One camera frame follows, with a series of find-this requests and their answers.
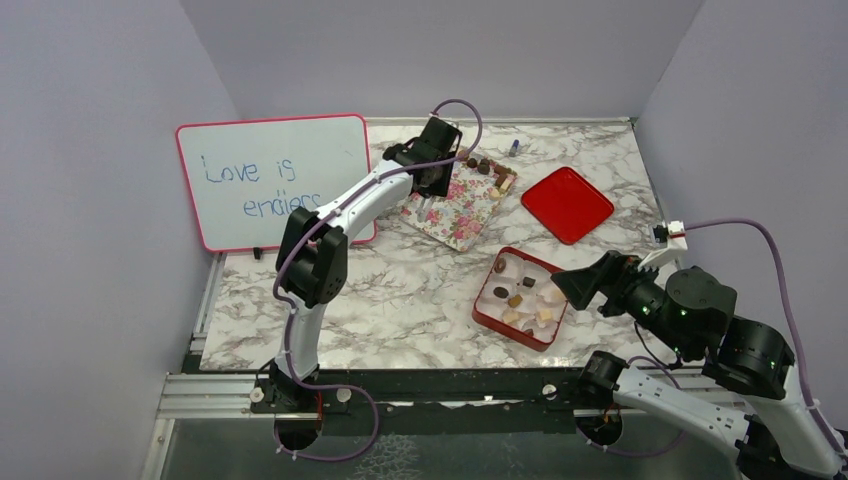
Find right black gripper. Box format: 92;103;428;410
551;246;695;356

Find round brown chocolate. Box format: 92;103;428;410
493;257;507;273

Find metal serving tongs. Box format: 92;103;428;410
416;197;430;222

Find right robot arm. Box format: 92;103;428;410
551;250;847;479

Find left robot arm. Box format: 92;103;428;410
268;117;462;411

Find red chocolate box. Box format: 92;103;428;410
471;247;569;352

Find floral rectangular tray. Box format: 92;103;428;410
400;156;518;252

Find red tin lid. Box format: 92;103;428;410
521;167;614;245

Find pink framed whiteboard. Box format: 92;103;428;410
175;113;372;252

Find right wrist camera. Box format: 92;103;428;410
638;221;688;270

